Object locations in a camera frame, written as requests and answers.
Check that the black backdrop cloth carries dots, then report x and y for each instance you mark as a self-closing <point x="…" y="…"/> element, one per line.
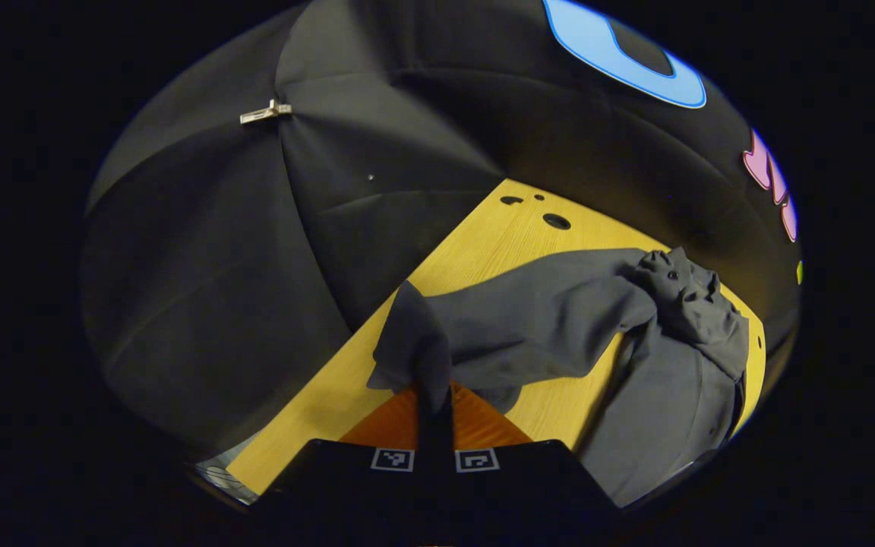
<point x="217" y="266"/>

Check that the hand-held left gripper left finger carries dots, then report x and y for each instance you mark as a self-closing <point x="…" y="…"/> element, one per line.
<point x="346" y="471"/>

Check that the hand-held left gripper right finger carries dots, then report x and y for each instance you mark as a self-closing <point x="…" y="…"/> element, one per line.
<point x="521" y="475"/>

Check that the grey long-sleeved shirt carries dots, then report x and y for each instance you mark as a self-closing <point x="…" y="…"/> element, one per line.
<point x="559" y="319"/>

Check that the silver clip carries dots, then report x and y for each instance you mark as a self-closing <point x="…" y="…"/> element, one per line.
<point x="265" y="112"/>

